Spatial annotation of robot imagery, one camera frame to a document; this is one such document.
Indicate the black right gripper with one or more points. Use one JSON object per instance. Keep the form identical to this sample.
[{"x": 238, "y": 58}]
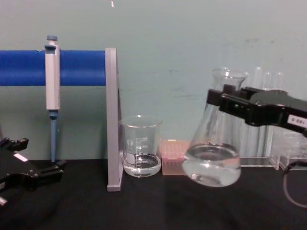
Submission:
[{"x": 271, "y": 109}]

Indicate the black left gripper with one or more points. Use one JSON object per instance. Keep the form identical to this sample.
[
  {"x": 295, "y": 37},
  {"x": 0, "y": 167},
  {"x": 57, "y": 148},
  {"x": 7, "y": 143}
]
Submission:
[{"x": 12, "y": 170}]

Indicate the clear glass conical flask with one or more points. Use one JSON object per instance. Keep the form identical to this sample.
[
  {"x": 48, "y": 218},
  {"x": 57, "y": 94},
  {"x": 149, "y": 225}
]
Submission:
[{"x": 212, "y": 160}]

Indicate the clear glass test tube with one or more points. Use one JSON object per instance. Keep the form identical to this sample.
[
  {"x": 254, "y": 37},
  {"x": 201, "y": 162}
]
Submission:
[
  {"x": 278, "y": 80},
  {"x": 258, "y": 76},
  {"x": 267, "y": 80}
]

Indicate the clear acrylic test tube rack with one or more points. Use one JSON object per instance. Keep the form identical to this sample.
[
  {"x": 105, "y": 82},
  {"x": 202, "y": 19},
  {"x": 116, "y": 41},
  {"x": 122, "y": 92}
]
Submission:
[{"x": 259, "y": 160}]

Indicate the clear plastic rack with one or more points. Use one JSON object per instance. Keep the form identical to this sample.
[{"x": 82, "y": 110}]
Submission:
[{"x": 291, "y": 146}]

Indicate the grey and blue pipette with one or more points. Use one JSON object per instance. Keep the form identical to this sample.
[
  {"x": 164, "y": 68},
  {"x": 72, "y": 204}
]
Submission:
[{"x": 52, "y": 91}]

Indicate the pink pipette tip box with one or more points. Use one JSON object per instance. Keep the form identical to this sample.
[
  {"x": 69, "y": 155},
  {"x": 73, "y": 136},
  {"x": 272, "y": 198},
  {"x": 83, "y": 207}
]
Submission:
[{"x": 173, "y": 155}]

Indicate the grey pipette stand, blue bar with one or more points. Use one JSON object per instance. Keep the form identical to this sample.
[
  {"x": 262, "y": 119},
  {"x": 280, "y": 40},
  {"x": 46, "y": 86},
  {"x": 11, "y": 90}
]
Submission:
[{"x": 112, "y": 119}]

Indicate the clear glass beaker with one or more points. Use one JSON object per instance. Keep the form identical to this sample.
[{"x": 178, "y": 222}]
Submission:
[{"x": 141, "y": 148}]

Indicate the black table cloth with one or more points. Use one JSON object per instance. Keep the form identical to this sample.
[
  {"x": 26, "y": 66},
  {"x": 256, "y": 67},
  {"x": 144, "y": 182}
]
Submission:
[{"x": 153, "y": 206}]

